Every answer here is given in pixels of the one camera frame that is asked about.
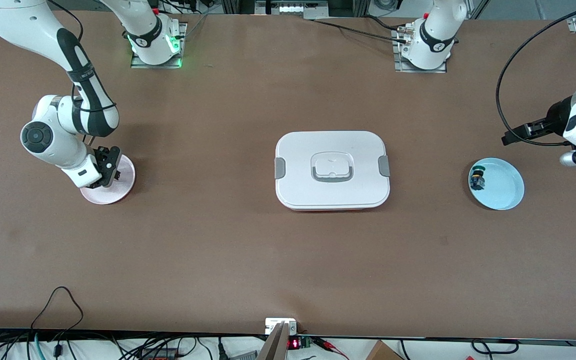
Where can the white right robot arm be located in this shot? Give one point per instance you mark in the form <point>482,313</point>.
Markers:
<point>53,145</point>

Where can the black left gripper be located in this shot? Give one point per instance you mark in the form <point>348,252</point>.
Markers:
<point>559,116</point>

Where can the green push-button switch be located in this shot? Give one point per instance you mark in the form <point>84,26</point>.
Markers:
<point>477,181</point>

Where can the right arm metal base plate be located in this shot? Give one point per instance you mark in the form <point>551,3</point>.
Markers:
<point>140,65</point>

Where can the light blue round plate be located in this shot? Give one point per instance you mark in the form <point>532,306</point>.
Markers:
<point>503,185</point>

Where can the red digit display module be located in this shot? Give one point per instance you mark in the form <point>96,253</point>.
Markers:
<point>295,343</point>

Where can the red and black clip leads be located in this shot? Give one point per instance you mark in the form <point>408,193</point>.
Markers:
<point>330,346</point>

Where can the white power strip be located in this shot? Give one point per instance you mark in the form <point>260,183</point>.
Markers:
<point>290,8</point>

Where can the grey slanted board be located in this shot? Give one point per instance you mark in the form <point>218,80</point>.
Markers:
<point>274,345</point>

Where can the brown cardboard box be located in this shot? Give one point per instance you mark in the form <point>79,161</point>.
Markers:
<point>380,352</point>

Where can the small white box device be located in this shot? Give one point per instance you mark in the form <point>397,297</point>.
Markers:
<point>275,325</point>

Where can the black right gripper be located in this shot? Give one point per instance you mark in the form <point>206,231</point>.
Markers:
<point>117,175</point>

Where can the pink round plate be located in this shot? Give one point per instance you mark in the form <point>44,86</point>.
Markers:
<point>118,192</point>

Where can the white lidded lunch box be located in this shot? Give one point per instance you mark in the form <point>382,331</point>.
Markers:
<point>298,190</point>

